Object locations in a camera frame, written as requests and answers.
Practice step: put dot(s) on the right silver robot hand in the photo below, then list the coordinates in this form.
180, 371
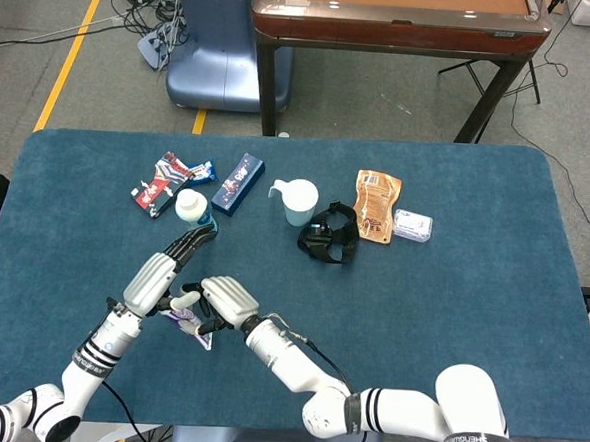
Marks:
230, 299

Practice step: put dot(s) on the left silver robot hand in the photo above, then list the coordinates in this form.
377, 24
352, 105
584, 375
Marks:
148, 282

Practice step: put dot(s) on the purple white toothpaste tube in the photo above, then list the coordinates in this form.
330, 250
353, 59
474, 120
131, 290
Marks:
203, 340

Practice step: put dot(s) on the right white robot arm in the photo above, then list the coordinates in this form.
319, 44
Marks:
388, 412

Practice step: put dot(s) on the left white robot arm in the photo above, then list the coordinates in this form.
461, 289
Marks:
85, 368

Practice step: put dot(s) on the blue carpeted table surface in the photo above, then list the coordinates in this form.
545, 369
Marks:
419, 314

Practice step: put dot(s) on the white bottle blue label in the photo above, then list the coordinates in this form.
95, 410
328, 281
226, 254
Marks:
190, 207

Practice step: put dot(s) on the black red snack box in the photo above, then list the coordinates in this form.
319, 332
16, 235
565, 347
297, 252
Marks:
159, 187

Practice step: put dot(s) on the dark blue long box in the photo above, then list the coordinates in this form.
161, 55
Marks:
237, 185

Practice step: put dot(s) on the light blue plastic cup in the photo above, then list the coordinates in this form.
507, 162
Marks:
301, 201

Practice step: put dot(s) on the small blue snack packet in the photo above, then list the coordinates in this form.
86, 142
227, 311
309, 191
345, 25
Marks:
205, 171

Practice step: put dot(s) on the orange snack pouch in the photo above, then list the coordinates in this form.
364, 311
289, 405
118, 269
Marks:
376, 206

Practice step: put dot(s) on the blue power strip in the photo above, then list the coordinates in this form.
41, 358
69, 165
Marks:
158, 47

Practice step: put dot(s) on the brown mahjong table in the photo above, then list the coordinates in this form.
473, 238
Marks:
396, 34

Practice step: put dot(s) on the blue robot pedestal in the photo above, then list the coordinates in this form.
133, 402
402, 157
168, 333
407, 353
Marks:
214, 66

